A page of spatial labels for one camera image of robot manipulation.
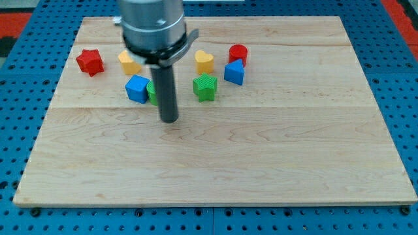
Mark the green cylinder block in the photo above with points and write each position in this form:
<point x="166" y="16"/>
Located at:
<point x="151" y="93"/>

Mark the green star block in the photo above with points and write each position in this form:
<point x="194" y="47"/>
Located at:
<point x="205" y="87"/>

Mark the blue triangle block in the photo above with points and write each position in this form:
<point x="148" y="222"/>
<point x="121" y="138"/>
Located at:
<point x="234" y="72"/>

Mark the red cylinder block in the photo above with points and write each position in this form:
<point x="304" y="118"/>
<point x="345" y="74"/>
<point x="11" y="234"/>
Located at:
<point x="236" y="52"/>

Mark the small silver bolt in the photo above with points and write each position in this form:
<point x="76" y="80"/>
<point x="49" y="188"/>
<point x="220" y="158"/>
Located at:
<point x="117" y="20"/>

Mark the red star block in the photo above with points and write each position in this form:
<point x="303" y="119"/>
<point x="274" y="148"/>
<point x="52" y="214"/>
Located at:
<point x="90" y="62"/>

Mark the yellow heart block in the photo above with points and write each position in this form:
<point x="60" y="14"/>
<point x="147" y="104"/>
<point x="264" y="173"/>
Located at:
<point x="204" y="62"/>

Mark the blue cube block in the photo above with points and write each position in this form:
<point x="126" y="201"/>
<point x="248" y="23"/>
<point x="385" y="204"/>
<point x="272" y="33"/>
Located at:
<point x="136" y="89"/>

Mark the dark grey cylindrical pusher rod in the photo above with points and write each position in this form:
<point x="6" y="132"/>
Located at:
<point x="165" y="90"/>

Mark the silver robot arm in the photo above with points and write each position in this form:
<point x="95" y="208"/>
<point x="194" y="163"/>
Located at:
<point x="155" y="34"/>

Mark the yellow hexagon block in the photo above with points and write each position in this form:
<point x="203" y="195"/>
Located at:
<point x="129" y="66"/>

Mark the light wooden board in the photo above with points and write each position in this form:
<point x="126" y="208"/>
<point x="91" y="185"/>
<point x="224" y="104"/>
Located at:
<point x="304" y="129"/>

